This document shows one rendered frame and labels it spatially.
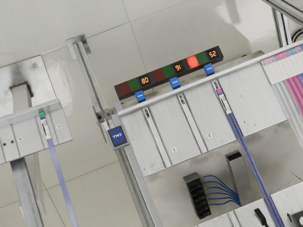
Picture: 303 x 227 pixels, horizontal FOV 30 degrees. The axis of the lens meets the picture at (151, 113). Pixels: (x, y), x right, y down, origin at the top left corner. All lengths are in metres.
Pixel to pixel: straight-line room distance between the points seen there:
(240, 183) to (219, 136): 0.37
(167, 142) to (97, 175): 1.01
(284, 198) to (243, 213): 0.12
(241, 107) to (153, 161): 0.30
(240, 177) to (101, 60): 0.79
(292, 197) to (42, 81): 1.17
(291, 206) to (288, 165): 0.46
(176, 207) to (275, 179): 0.37
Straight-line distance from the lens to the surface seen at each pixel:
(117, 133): 1.60
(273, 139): 1.99
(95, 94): 1.86
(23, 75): 2.34
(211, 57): 1.72
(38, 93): 2.37
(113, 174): 2.62
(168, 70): 1.70
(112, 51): 2.35
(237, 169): 1.94
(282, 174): 2.09
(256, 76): 1.70
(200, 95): 1.67
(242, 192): 2.00
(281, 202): 1.64
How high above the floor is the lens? 2.17
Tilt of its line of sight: 60 degrees down
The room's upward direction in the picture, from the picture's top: 151 degrees clockwise
